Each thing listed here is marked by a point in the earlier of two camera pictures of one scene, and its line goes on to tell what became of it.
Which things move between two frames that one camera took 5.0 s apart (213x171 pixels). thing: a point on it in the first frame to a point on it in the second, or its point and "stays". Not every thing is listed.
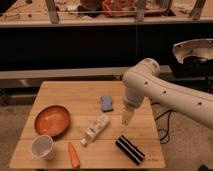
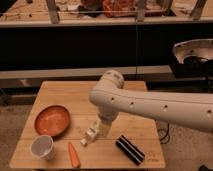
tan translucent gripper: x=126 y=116 to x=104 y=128
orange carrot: x=74 y=157 stays
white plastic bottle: x=95 y=129 stays
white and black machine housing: x=192 y=58 stays
